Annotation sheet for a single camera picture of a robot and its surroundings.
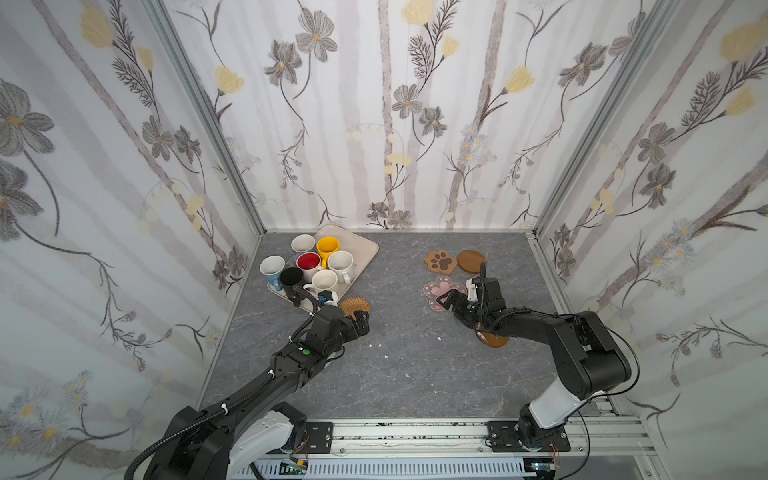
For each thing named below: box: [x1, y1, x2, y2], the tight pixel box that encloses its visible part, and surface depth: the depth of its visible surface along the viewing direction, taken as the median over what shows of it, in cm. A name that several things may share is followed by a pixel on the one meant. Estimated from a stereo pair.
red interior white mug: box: [296, 251, 321, 283], surface depth 103 cm
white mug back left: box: [290, 234, 316, 253], surface depth 109 cm
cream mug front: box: [302, 269, 338, 293], surface depth 98 cm
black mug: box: [280, 266, 303, 288], surface depth 97 cm
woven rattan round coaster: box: [339, 297, 371, 321], surface depth 100 cm
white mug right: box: [327, 250, 354, 285], surface depth 103 cm
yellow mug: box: [316, 236, 340, 269], surface depth 106 cm
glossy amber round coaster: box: [475, 329, 509, 348], surface depth 92 cm
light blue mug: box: [259, 255, 286, 291], surface depth 99 cm
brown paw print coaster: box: [424, 250, 458, 275], surface depth 113 cm
